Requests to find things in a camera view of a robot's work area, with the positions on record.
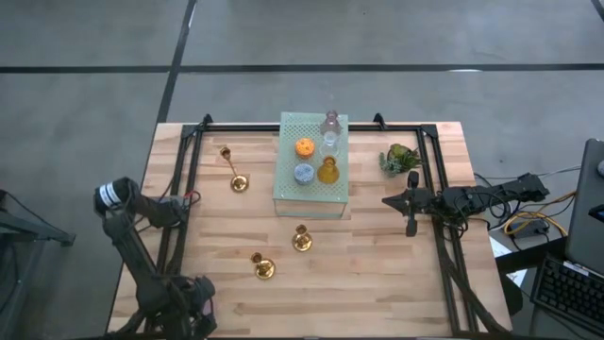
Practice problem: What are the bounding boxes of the clear ribbed glass candle holder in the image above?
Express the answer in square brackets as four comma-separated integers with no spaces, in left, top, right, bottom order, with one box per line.
[320,130,342,159]

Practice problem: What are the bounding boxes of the tall brass candlestick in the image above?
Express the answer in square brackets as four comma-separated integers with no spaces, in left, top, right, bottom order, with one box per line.
[219,146,250,194]

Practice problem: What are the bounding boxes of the medium brass candlestick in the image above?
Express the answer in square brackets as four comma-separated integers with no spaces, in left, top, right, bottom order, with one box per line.
[250,251,277,281]

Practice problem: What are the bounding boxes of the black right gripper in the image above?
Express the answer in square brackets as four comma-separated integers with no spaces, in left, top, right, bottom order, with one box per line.
[381,170,449,239]

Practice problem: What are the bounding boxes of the mint green perforated metal shelf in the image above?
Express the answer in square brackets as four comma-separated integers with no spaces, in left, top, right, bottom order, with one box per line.
[272,111,350,219]

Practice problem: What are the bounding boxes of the amber ribbed glass candle holder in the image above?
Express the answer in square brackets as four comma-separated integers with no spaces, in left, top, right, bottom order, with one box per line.
[316,155,342,186]

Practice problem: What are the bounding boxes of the yellow cable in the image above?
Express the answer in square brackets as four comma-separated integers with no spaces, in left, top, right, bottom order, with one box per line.
[503,191,578,237]

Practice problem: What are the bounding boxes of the white paper sheet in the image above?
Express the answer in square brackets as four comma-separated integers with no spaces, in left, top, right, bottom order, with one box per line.
[489,235,528,288]

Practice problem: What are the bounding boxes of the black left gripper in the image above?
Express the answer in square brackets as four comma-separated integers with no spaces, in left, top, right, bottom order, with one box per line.
[169,276,218,339]

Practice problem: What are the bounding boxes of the short brass candlestick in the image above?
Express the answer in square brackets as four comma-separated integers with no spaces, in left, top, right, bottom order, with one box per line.
[291,224,314,253]

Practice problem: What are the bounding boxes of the black keyboard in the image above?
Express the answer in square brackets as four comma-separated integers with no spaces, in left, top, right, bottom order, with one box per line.
[529,253,604,337]

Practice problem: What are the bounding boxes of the black aluminium table frame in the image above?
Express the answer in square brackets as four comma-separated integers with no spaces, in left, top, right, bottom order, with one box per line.
[110,112,509,340]

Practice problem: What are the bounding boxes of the grey metal stand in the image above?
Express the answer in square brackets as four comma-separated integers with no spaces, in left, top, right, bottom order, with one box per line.
[0,188,76,340]

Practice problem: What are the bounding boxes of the potted succulent plant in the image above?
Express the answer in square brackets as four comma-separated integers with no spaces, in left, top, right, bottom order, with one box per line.
[377,143,425,179]

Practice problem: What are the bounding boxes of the pale purple round object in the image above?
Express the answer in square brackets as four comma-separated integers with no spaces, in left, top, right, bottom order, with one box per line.
[293,162,316,186]

